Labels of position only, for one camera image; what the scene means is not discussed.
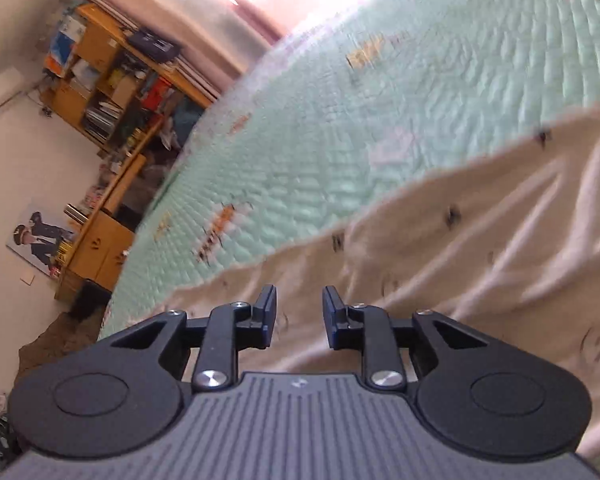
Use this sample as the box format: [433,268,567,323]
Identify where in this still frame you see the framed child portrait photo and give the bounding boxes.
[6,197,78,278]

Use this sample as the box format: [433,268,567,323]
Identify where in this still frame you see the pink curtain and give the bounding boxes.
[62,0,286,106]

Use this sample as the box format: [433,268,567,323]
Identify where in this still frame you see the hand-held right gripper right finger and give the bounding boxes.
[322,286,489,391]

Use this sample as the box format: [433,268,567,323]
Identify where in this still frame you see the navy tote bag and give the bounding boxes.
[127,30,183,63]

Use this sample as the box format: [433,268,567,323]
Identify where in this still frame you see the green bee print quilted bedspread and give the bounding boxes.
[97,0,600,480]

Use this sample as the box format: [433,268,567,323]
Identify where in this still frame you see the wooden bookshelf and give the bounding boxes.
[42,2,218,153]

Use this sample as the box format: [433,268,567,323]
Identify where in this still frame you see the brown jacket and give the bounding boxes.
[17,307,108,386]

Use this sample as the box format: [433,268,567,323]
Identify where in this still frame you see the blue bag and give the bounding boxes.
[172,100,206,148]

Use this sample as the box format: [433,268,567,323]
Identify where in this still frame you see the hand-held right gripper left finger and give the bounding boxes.
[110,285,278,393]

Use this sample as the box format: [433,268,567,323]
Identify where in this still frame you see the wooden desk with drawers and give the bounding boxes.
[54,115,153,303]

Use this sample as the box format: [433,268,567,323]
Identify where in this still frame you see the beige smiley print pants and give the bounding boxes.
[157,102,600,466]

